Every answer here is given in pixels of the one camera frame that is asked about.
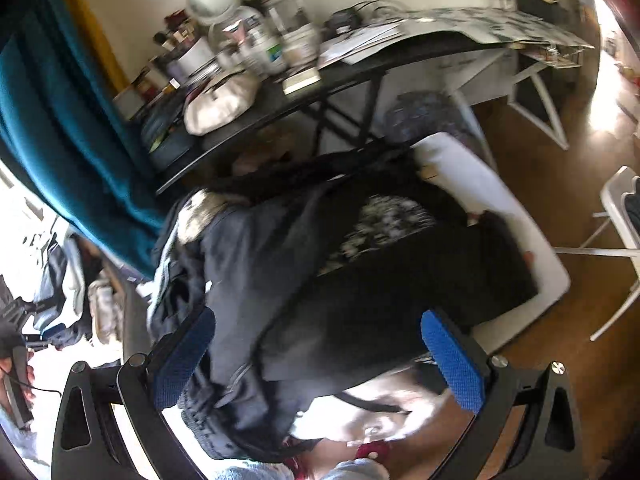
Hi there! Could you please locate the white handbag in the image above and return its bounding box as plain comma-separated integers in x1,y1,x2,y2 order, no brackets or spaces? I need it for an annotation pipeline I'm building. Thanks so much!
181,71,261,137

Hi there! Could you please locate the white folding chair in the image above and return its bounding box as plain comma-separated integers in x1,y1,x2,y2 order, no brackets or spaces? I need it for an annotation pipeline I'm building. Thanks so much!
554,164,640,343

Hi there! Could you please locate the black printed top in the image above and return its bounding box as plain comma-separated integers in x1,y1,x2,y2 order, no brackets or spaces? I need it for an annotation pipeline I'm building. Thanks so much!
257,157,540,388

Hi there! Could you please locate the white bottle blue label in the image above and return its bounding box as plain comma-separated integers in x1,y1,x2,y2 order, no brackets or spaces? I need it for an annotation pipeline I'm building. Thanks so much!
241,6,287,77

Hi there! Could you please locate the dark grey jacket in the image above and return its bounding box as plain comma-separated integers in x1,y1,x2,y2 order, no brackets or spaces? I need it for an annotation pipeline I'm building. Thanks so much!
147,189,323,462

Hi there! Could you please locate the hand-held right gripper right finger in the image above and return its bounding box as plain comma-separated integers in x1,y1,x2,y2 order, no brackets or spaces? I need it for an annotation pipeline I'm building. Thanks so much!
421,308,584,480

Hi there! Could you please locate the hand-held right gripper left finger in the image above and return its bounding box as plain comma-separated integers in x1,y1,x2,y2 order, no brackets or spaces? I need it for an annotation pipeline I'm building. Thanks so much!
50,306,217,480

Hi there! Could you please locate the geometric patterned foam mat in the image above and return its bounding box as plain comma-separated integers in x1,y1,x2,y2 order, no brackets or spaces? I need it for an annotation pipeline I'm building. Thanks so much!
400,6,597,52

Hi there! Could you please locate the white jar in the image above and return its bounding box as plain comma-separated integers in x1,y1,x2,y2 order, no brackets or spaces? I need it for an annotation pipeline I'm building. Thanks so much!
281,26,322,67

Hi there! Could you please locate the small book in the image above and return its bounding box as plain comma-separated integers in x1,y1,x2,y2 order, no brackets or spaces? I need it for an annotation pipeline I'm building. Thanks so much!
281,69,322,97

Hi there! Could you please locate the red slipper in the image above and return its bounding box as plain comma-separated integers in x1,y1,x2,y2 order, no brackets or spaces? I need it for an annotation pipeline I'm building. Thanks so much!
349,439,392,462

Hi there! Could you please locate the white table frame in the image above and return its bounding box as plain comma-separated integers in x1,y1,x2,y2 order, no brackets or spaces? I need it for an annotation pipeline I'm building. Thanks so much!
444,49,572,172

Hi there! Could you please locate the pile of clothes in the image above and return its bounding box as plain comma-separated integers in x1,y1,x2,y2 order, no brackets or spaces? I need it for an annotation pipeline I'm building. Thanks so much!
27,227,128,353

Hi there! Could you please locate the person's left hand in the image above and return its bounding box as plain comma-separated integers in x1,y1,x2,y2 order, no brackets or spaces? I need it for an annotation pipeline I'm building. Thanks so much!
0,352,39,407

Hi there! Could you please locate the stack of papers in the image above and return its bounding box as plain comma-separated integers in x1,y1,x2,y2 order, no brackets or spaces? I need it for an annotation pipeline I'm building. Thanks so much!
319,22,403,67

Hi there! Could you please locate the dark patterned cushion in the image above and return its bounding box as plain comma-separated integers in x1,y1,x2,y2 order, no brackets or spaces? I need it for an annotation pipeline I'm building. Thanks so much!
381,90,477,147

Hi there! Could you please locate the teal curtain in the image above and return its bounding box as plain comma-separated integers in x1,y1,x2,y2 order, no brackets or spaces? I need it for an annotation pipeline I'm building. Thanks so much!
0,0,168,283

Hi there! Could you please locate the black desk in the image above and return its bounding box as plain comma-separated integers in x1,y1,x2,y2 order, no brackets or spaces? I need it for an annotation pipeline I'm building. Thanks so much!
150,35,506,196

